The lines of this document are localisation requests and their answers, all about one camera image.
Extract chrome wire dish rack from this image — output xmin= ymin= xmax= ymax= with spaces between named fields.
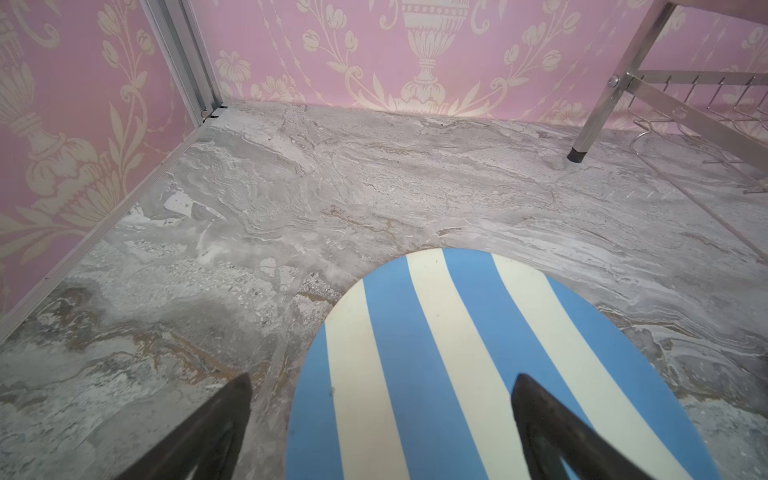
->
xmin=566 ymin=0 xmax=768 ymax=262

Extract aluminium corner post left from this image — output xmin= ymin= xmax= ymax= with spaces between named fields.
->
xmin=141 ymin=0 xmax=227 ymax=126

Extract blue cream striped plate rear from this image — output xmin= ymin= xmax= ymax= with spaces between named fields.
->
xmin=286 ymin=249 xmax=719 ymax=479

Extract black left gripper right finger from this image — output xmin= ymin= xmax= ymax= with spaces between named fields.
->
xmin=511 ymin=374 xmax=649 ymax=479

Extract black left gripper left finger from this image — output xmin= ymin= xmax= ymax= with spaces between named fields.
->
xmin=118 ymin=373 xmax=252 ymax=479

